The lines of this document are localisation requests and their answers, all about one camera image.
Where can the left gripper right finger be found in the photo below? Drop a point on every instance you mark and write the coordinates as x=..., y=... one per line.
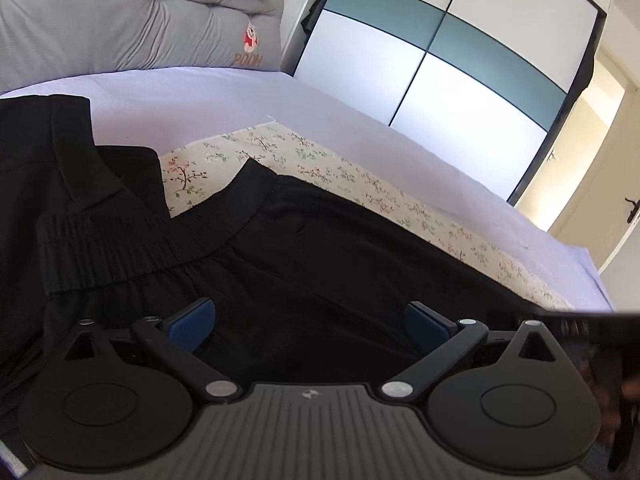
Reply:
x=432, y=332

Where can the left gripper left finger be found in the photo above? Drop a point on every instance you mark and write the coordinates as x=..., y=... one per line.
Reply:
x=183, y=331

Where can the black pants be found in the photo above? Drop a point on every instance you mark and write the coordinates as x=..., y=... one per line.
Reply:
x=307, y=286

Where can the floral bed mat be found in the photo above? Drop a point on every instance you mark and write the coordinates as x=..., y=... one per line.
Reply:
x=196, y=171

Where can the lavender bed sheet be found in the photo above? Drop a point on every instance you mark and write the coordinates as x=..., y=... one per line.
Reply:
x=165, y=109

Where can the white and teal wardrobe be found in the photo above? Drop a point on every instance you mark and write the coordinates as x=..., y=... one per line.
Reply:
x=485, y=85

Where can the grey padded Pooh headboard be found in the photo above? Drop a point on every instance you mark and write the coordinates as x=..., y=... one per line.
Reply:
x=43, y=40

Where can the cream door with handle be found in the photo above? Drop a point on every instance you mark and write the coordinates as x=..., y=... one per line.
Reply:
x=597, y=215

